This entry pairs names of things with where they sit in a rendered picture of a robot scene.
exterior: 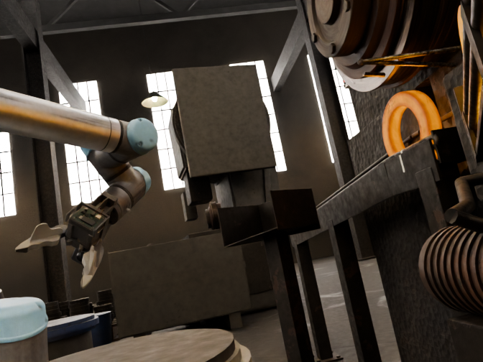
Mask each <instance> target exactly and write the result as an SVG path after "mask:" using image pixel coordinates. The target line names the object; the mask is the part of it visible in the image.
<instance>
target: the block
mask: <svg viewBox="0 0 483 362"><path fill-rule="evenodd" d="M443 84H444V87H445V89H446V94H447V96H448V101H449V103H450V107H451V110H452V114H453V116H454V121H455V123H456V128H457V130H458V133H459V137H460V140H461V144H462V147H463V150H464V154H465V157H466V161H467V164H468V166H469V171H470V173H471V175H473V174H476V173H480V172H483V162H477V163H476V161H475V158H474V154H473V151H472V148H471V145H470V142H469V138H468V136H467V133H466V129H465V126H464V122H463V119H462V117H461V113H460V110H459V106H458V103H457V101H456V96H455V94H454V88H455V87H458V86H460V85H463V63H462V64H460V65H459V66H457V67H456V68H454V69H453V70H452V71H451V72H450V73H448V74H447V75H445V76H444V78H443ZM474 188H475V190H476V193H477V197H478V198H479V200H480V201H483V185H477V186H474Z"/></svg>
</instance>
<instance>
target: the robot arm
mask: <svg viewBox="0 0 483 362"><path fill-rule="evenodd" d="M0 131H1V132H5V133H10V134H16V135H20V136H27V137H31V138H35V139H41V140H46V141H53V142H57V143H61V144H67V145H71V146H75V147H80V150H81V151H82V153H84V155H85V156H86V159H87V160H88V161H89V162H90V163H91V164H92V166H93V167H94V169H95V170H96V171H97V173H99V175H100V176H101V177H102V179H103V180H104V181H105V183H106V184H107V185H108V186H109V187H108V188H106V189H105V190H104V191H103V192H102V193H101V194H100V195H99V196H97V198H96V199H95V200H93V201H92V202H91V203H90V204H87V203H85V202H83V201H80V202H79V204H77V205H76V206H75V207H74V208H73V209H71V210H70V211H69V212H68V213H66V215H65V222H66V221H68V220H69V223H68V225H58V226H55V227H53V228H50V227H49V226H48V224H46V223H41V224H39V225H38V226H36V228H35V230H34V232H33V233H32V235H31V237H30V238H28V239H27V240H26V241H24V242H22V243H21V244H19V245H18V247H16V248H15V251H16V252H22V253H27V252H28V251H30V250H32V249H39V248H41V247H43V246H56V245H58V243H59V240H60V239H61V238H63V237H65V241H66V245H67V246H69V245H71V246H73V247H74V248H75V250H74V252H73V255H72V256H71V259H72V260H73V261H75V262H77V263H79V264H80V265H82V266H84V268H83V273H82V275H83V277H82V279H81V281H80V286H81V289H83V288H85V287H86V286H87V285H88V283H89V282H90V281H91V280H92V278H93V275H94V274H95V272H96V270H97V268H98V266H99V264H100V263H101V260H102V257H103V254H104V248H103V246H102V243H103V241H104V238H105V236H106V234H107V232H108V229H109V227H110V225H113V224H115V223H116V222H117V221H119V220H120V219H121V218H122V217H123V216H124V215H125V214H126V213H130V212H131V208H132V207H133V206H134V205H135V204H136V203H137V202H138V201H139V200H140V199H142V198H143V197H144V195H145V194H146V192H147V191H148V190H149V188H150V186H151V178H150V176H149V174H148V173H147V172H146V171H144V170H143V169H142V168H141V167H132V166H131V165H130V163H129V162H130V161H131V160H133V159H135V158H137V157H139V156H141V155H144V154H146V153H148V151H150V150H152V149H154V148H155V147H156V145H157V143H158V138H159V136H158V132H157V129H156V127H155V125H154V124H153V123H152V122H151V121H149V120H147V119H144V118H138V119H134V120H131V121H130V122H126V121H121V120H118V119H113V118H111V117H108V116H102V115H100V114H97V113H91V112H89V111H84V110H80V109H78V108H73V107H70V106H65V105H62V104H59V103H54V102H51V101H46V100H43V99H40V98H35V97H32V96H28V95H25V94H21V93H17V92H14V91H10V90H6V89H3V88H0ZM83 205H84V206H83ZM82 206H83V207H82ZM75 209H76V212H74V213H73V214H72V215H71V216H70V213H71V212H72V211H73V210H75ZM47 324H48V317H47V315H46V309H45V303H44V302H43V301H42V300H41V299H38V298H35V297H21V298H18V297H15V298H6V299H5V298H4V295H3V292H2V291H1V289H0V362H48V361H49V358H48V343H47Z"/></svg>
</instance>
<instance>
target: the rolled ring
mask: <svg viewBox="0 0 483 362"><path fill-rule="evenodd" d="M406 108H409V109H410V110H411V111H412V112H413V113H414V114H415V117H416V118H417V120H418V124H419V127H420V139H423V138H425V137H427V136H429V135H430V134H431V131H432V130H436V129H442V124H441V118H440V115H439V112H438V109H437V108H436V106H435V104H434V102H433V101H432V100H431V99H430V98H429V97H428V96H427V95H426V94H425V93H423V92H420V91H418V90H409V91H403V92H399V93H396V94H395V95H394V96H393V97H391V99H390V100H389V101H388V103H387V105H386V107H385V112H384V115H383V120H382V135H383V140H384V144H385V149H386V150H387V153H388V155H389V157H390V156H392V155H393V154H395V153H397V152H399V151H401V150H402V149H404V148H405V146H404V144H403V141H402V138H401V133H400V122H401V118H402V116H403V113H404V111H405V109H406Z"/></svg>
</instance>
